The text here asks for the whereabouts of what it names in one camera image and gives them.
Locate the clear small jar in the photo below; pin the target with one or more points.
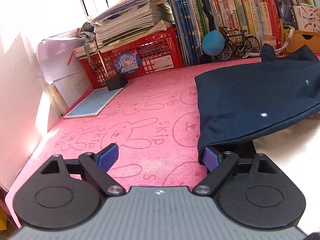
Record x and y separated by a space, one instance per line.
271 40

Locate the red plastic crate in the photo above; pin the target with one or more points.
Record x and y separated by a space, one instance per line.
153 53

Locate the row of upright books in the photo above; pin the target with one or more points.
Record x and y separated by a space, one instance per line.
258 17

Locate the stack of paper booklets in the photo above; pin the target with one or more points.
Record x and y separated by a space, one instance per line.
124 21

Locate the pink bunny print mat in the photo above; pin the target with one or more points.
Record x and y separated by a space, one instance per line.
155 122

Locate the wooden drawer organizer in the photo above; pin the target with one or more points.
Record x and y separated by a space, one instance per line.
298 39

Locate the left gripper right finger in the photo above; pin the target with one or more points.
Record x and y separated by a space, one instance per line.
220 165

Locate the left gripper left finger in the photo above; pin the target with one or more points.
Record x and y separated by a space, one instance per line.
96 166

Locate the navy and white zip jacket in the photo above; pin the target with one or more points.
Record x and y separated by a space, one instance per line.
242 103

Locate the white pocket printer box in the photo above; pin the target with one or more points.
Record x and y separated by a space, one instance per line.
307 18

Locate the blue plush toy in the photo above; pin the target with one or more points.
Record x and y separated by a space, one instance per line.
219 16

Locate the blue notebook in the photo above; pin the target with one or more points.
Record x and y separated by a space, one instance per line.
93 104

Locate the small black box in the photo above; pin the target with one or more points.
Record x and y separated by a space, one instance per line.
116 82

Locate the white paper sheets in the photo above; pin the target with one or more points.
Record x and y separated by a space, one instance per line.
62 69

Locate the black miniature bicycle model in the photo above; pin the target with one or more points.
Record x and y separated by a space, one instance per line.
238 43

